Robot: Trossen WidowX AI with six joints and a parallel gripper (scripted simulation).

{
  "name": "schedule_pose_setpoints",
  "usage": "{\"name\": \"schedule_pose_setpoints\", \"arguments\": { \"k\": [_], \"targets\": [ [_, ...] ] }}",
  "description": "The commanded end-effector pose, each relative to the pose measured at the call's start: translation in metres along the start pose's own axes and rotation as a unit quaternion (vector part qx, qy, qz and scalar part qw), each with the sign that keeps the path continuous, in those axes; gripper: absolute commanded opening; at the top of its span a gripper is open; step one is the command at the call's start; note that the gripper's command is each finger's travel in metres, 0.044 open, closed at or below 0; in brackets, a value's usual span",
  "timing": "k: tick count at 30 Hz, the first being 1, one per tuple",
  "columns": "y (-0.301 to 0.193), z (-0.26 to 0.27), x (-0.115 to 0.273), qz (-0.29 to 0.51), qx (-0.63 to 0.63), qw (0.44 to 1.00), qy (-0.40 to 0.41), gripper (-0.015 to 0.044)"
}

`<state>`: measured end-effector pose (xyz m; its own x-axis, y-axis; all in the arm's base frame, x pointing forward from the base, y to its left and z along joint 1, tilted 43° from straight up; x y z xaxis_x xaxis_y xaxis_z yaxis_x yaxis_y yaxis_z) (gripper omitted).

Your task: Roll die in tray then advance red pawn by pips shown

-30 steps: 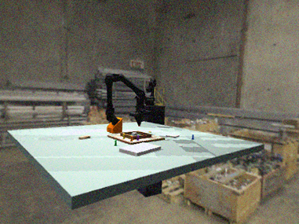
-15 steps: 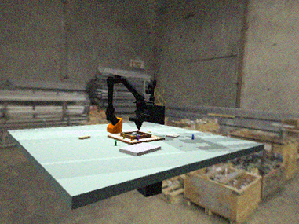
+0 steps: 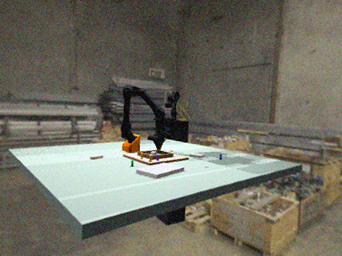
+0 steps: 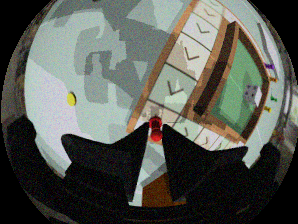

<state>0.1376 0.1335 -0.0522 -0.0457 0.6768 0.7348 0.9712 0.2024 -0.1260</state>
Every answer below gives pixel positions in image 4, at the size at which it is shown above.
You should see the red game pawn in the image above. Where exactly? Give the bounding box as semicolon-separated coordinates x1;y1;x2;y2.
149;117;164;143

